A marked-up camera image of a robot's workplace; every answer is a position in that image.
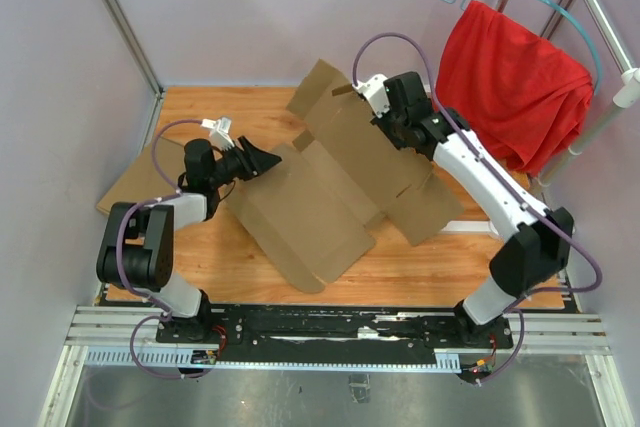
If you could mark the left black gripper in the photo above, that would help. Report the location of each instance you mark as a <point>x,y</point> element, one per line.
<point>252,160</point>

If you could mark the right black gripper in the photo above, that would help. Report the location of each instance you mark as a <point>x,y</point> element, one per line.
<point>381,122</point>

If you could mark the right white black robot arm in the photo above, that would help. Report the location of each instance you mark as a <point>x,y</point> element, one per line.
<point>535,238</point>

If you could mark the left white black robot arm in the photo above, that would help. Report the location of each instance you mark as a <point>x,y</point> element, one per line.
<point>137,249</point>

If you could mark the folded brown cardboard box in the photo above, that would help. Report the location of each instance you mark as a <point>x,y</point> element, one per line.
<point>141,181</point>

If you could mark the red cloth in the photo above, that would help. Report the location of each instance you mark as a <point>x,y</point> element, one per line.
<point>510,92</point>

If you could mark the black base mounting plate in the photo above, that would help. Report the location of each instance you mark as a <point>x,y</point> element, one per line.
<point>345,334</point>

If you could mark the white clothes rack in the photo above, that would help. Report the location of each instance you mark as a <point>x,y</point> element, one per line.
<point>590,97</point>

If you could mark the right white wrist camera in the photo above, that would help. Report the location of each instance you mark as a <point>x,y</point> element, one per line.
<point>374,92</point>

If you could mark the grey slotted cable duct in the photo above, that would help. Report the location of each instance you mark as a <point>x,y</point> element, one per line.
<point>188,358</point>

